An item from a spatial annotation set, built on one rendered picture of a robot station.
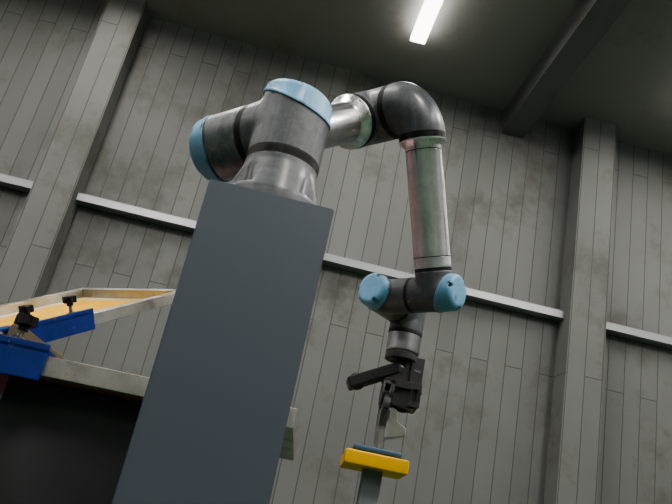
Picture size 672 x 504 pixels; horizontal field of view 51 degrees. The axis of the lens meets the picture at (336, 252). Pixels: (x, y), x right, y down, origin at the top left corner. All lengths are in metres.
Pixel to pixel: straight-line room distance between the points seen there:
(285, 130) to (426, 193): 0.44
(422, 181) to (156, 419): 0.77
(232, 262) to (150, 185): 4.87
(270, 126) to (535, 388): 4.87
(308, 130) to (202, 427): 0.47
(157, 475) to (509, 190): 5.57
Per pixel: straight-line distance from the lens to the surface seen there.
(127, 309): 2.57
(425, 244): 1.43
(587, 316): 5.91
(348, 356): 5.42
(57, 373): 1.45
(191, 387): 0.92
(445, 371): 5.57
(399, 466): 1.48
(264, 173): 1.04
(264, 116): 1.12
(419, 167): 1.45
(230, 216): 0.99
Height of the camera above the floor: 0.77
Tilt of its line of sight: 22 degrees up
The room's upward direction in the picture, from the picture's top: 12 degrees clockwise
